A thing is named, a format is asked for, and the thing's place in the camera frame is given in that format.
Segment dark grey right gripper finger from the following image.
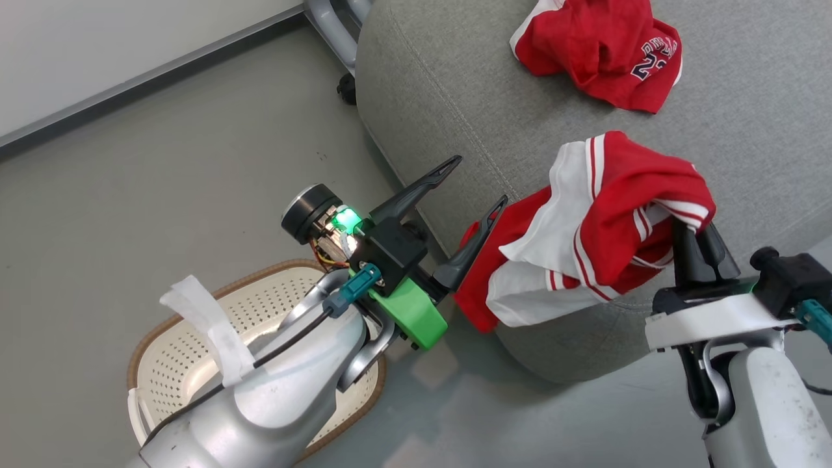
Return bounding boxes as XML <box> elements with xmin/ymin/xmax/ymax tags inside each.
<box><xmin>672</xmin><ymin>220</ymin><xmax>716</xmax><ymax>289</ymax></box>
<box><xmin>698</xmin><ymin>224</ymin><xmax>742</xmax><ymax>282</ymax></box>

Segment left gripper body, green band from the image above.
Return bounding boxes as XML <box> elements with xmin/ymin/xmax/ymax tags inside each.
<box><xmin>281</xmin><ymin>184</ymin><xmax>450</xmax><ymax>352</ymax></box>

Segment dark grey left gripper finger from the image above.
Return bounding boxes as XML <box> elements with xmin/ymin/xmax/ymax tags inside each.
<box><xmin>369</xmin><ymin>155</ymin><xmax>463</xmax><ymax>226</ymax></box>
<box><xmin>428</xmin><ymin>195</ymin><xmax>510</xmax><ymax>306</ymax></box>

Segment right gripper body, white band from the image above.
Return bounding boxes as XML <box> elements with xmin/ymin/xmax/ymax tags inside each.
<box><xmin>645</xmin><ymin>276</ymin><xmax>801</xmax><ymax>355</ymax></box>

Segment red and white striped shorts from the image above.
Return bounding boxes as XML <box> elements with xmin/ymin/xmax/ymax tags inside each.
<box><xmin>453</xmin><ymin>130</ymin><xmax>717</xmax><ymax>334</ymax></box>

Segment red jersey with number print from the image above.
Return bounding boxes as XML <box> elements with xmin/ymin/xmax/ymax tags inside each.
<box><xmin>509</xmin><ymin>0</ymin><xmax>684</xmax><ymax>114</ymax></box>

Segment white perforated basket, woven rim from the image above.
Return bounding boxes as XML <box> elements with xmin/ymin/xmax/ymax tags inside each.
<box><xmin>127</xmin><ymin>259</ymin><xmax>388</xmax><ymax>463</ymax></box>

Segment grey fabric sofa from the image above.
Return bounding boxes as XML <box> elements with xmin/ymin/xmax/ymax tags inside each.
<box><xmin>354</xmin><ymin>0</ymin><xmax>832</xmax><ymax>384</ymax></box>

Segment black chair caster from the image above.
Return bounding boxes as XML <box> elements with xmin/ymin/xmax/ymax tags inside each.
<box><xmin>336</xmin><ymin>73</ymin><xmax>359</xmax><ymax>107</ymax></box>

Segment grey metal chair base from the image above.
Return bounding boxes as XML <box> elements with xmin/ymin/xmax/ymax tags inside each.
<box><xmin>302</xmin><ymin>0</ymin><xmax>375</xmax><ymax>76</ymax></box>

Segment white tape strip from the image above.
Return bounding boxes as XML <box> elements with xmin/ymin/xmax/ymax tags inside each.
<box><xmin>159</xmin><ymin>274</ymin><xmax>256</xmax><ymax>389</ymax></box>

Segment teal left camera cable plug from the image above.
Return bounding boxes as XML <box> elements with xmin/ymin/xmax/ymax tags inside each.
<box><xmin>322</xmin><ymin>263</ymin><xmax>383</xmax><ymax>319</ymax></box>

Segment teal camera cable plug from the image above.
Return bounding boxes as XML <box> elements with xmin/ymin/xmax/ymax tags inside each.
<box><xmin>796</xmin><ymin>300</ymin><xmax>832</xmax><ymax>346</ymax></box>
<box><xmin>322</xmin><ymin>263</ymin><xmax>383</xmax><ymax>319</ymax></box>

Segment teal right camera cable plug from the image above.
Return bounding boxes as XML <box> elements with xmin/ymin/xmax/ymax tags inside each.
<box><xmin>796</xmin><ymin>300</ymin><xmax>832</xmax><ymax>346</ymax></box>

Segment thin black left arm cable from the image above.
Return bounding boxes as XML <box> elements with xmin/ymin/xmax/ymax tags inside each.
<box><xmin>144</xmin><ymin>305</ymin><xmax>345</xmax><ymax>450</ymax></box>

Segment grey wall baseboard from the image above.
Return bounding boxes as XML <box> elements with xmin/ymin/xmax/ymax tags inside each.
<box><xmin>0</xmin><ymin>5</ymin><xmax>306</xmax><ymax>161</ymax></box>

